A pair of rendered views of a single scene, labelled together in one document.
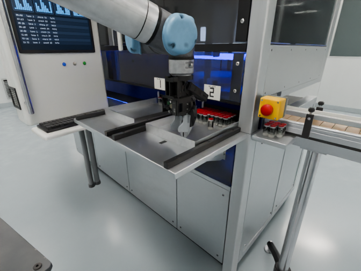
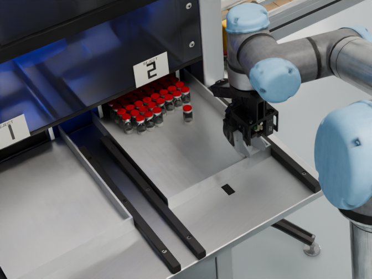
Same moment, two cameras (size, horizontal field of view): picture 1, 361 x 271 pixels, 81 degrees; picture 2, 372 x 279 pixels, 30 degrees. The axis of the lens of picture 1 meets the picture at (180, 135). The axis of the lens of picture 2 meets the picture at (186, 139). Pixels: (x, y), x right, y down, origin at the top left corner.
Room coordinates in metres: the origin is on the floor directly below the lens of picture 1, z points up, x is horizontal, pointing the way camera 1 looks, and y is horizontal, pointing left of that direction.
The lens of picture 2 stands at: (0.48, 1.02, 1.94)
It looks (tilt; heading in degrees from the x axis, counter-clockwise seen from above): 43 degrees down; 287
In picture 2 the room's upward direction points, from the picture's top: 6 degrees counter-clockwise
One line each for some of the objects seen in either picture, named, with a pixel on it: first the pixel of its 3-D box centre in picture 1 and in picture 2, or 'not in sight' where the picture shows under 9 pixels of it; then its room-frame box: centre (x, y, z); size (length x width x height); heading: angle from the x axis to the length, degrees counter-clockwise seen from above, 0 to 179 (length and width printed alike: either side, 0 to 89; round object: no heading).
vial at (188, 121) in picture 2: (210, 124); (187, 115); (0.82, -0.12, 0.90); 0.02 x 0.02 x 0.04
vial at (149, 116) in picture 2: (201, 118); (149, 120); (0.90, -0.09, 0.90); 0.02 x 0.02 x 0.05
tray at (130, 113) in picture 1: (147, 109); (38, 200); (1.07, 0.17, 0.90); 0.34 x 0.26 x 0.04; 136
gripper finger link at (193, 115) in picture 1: (189, 113); not in sight; (0.65, -0.03, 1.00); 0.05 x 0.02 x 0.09; 46
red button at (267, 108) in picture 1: (267, 109); not in sight; (0.71, -0.30, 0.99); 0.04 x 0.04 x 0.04; 46
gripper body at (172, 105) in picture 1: (179, 94); (250, 106); (0.65, 0.00, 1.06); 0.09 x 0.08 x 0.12; 136
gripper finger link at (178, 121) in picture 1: (177, 125); (243, 148); (0.67, 0.01, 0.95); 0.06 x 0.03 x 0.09; 136
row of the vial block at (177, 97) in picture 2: (210, 118); (156, 109); (0.89, -0.13, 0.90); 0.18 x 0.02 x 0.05; 46
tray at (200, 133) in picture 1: (197, 124); (177, 133); (0.83, -0.07, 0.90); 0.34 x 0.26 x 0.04; 136
